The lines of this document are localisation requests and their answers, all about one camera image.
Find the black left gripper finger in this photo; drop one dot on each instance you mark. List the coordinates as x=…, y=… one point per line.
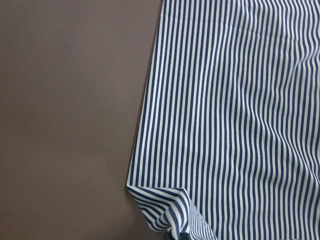
x=182, y=236

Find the navy white striped polo shirt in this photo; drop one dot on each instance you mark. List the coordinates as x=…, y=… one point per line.
x=228, y=144

